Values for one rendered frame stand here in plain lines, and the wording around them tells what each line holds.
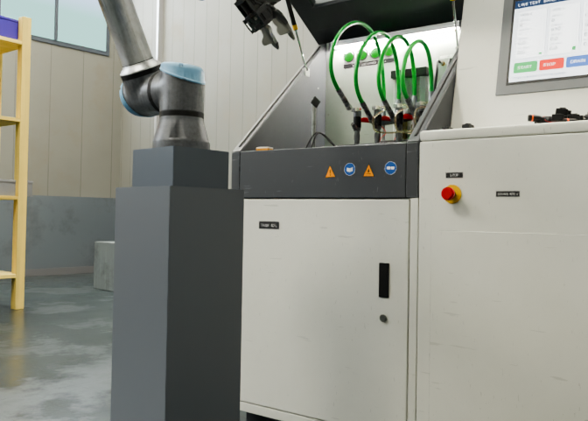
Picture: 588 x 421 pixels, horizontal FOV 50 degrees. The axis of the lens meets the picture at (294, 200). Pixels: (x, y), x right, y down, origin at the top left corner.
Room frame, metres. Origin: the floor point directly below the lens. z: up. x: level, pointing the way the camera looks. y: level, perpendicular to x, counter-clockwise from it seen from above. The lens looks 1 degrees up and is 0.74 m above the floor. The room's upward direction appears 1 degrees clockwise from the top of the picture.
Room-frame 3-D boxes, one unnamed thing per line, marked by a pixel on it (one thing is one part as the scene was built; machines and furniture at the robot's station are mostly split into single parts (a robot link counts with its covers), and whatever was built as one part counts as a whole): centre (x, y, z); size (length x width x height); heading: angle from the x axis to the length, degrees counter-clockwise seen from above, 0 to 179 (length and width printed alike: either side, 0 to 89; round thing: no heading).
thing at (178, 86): (1.67, 0.31, 1.07); 0.13 x 0.12 x 0.14; 50
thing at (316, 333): (2.00, -0.07, 0.44); 0.65 x 0.02 x 0.68; 55
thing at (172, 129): (1.67, 0.30, 0.95); 0.15 x 0.15 x 0.10
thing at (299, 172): (2.01, -0.08, 0.87); 0.62 x 0.04 x 0.16; 55
